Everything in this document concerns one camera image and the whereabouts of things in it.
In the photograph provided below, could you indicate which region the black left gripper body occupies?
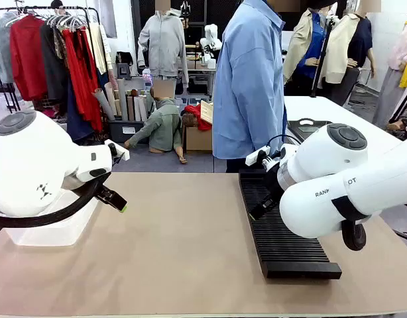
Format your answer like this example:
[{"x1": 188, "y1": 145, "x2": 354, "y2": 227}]
[{"x1": 94, "y1": 184, "x2": 117, "y2": 203}]

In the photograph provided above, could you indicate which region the white paper roll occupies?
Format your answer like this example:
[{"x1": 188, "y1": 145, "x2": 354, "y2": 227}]
[{"x1": 133, "y1": 94, "x2": 148, "y2": 122}]

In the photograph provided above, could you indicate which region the mannequin in pink top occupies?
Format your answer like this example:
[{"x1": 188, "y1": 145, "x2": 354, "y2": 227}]
[{"x1": 371, "y1": 13, "x2": 407, "y2": 129}]

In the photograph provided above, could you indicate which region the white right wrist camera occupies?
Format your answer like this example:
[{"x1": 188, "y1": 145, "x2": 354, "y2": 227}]
[{"x1": 245, "y1": 145, "x2": 271, "y2": 167}]

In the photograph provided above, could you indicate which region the mannequin torso in green jacket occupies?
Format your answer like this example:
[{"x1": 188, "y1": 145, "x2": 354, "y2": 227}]
[{"x1": 123, "y1": 79, "x2": 189, "y2": 165}]

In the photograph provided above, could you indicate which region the beige paper roll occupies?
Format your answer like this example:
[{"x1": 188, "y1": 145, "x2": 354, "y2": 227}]
[{"x1": 104, "y1": 81, "x2": 123, "y2": 117}]

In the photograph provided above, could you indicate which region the black plastic tray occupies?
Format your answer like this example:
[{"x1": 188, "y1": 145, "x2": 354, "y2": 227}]
[{"x1": 286, "y1": 118, "x2": 335, "y2": 144}]

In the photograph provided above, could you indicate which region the person in blue shirt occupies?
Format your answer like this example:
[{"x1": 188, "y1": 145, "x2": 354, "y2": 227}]
[{"x1": 212, "y1": 0, "x2": 288, "y2": 174}]

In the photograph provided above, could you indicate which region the red shirt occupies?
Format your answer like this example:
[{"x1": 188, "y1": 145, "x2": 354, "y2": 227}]
[{"x1": 9, "y1": 15, "x2": 49, "y2": 102}]

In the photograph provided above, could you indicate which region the long red dress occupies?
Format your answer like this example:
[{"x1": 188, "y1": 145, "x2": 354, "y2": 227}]
[{"x1": 62, "y1": 28, "x2": 103, "y2": 133}]

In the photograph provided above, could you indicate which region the mannequin in grey hoodie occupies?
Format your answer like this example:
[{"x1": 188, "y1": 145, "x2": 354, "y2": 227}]
[{"x1": 137, "y1": 0, "x2": 190, "y2": 89}]

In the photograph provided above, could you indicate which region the clear plastic storage box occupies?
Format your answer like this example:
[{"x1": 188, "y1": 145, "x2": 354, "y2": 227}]
[{"x1": 4, "y1": 195, "x2": 100, "y2": 248}]

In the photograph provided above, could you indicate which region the cream hanging garment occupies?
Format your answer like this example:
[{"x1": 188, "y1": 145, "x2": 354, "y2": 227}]
[{"x1": 87, "y1": 23, "x2": 115, "y2": 76}]

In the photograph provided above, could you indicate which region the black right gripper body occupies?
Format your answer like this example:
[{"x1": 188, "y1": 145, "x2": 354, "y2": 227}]
[{"x1": 261, "y1": 161, "x2": 286, "y2": 208}]

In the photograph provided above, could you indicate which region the black right camera cable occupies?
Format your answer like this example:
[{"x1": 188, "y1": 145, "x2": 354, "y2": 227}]
[{"x1": 265, "y1": 133, "x2": 301, "y2": 156}]

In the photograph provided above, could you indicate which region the black hanging garment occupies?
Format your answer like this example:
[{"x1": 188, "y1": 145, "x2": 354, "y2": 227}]
[{"x1": 40, "y1": 23, "x2": 70, "y2": 104}]

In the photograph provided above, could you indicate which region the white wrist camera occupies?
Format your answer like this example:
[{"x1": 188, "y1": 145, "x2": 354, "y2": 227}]
[
  {"x1": 103, "y1": 138, "x2": 131, "y2": 164},
  {"x1": 245, "y1": 145, "x2": 271, "y2": 167}
]

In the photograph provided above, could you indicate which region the black handbag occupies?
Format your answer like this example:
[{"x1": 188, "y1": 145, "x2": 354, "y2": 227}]
[{"x1": 115, "y1": 51, "x2": 135, "y2": 67}]

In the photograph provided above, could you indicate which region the mannequin in cream jacket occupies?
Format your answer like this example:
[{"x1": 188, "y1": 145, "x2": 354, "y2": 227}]
[{"x1": 322, "y1": 5, "x2": 377, "y2": 107}]

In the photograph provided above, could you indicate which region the red cloth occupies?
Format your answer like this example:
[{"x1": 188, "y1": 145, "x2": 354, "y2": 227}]
[{"x1": 184, "y1": 103, "x2": 213, "y2": 132}]

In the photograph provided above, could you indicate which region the mannequin in beige jacket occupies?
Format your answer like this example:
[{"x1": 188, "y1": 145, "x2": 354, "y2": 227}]
[{"x1": 282, "y1": 5, "x2": 331, "y2": 89}]

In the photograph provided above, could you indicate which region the light wooden board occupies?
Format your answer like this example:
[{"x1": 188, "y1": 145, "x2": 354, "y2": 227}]
[{"x1": 200, "y1": 100, "x2": 214, "y2": 126}]

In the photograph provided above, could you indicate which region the grey paper roll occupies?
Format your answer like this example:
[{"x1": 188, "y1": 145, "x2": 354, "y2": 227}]
[
  {"x1": 91, "y1": 87, "x2": 116, "y2": 121},
  {"x1": 117, "y1": 78, "x2": 129, "y2": 122}
]

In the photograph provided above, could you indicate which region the white table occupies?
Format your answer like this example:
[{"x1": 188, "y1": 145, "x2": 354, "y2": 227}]
[{"x1": 282, "y1": 95, "x2": 403, "y2": 157}]

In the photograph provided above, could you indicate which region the small white background robot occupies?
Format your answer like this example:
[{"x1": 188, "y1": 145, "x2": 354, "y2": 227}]
[{"x1": 200, "y1": 23, "x2": 223, "y2": 64}]

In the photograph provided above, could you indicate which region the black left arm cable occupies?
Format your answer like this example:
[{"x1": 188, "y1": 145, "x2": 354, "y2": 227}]
[{"x1": 0, "y1": 172, "x2": 112, "y2": 229}]

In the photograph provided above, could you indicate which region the black slotted PCB rack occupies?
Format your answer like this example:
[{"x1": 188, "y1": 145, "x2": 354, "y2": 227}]
[{"x1": 238, "y1": 168, "x2": 343, "y2": 280}]

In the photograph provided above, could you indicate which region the black metal clothes rack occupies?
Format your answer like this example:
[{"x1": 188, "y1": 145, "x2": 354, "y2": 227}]
[{"x1": 0, "y1": 4, "x2": 112, "y2": 82}]

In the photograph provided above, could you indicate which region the grey storage bin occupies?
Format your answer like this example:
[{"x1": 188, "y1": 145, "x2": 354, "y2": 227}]
[{"x1": 108, "y1": 119, "x2": 152, "y2": 144}]

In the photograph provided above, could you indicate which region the cardboard box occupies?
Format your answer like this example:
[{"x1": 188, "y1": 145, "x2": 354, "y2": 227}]
[{"x1": 182, "y1": 125, "x2": 213, "y2": 154}]

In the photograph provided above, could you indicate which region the navy hanging skirt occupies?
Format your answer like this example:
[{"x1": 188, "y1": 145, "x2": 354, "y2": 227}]
[{"x1": 66, "y1": 79, "x2": 95, "y2": 144}]

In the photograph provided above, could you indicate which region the black tripod pole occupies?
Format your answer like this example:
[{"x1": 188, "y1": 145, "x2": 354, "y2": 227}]
[{"x1": 310, "y1": 14, "x2": 335, "y2": 99}]

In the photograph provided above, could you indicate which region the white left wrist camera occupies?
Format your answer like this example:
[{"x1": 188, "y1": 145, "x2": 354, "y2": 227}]
[{"x1": 103, "y1": 138, "x2": 131, "y2": 164}]

